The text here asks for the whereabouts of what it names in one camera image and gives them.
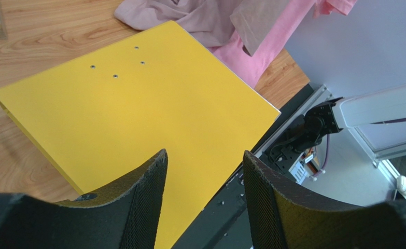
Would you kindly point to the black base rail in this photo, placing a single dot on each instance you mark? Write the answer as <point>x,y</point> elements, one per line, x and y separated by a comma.
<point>224,223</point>

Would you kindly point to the dusty pink printed t shirt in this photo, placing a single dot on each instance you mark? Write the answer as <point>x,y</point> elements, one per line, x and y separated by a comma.
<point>211,22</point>

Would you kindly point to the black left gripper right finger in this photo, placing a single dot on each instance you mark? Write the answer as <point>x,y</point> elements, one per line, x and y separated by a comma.
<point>284,214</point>

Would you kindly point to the yellow ring binder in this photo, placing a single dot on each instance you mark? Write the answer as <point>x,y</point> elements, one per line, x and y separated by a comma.
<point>101,115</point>

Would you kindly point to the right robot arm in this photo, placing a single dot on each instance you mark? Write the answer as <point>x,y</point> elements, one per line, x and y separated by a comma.
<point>332,116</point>

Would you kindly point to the bright pink t shirt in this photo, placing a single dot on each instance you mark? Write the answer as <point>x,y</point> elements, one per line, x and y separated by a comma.
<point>265,48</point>

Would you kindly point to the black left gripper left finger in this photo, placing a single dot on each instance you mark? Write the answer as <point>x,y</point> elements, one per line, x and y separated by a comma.
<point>121,214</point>

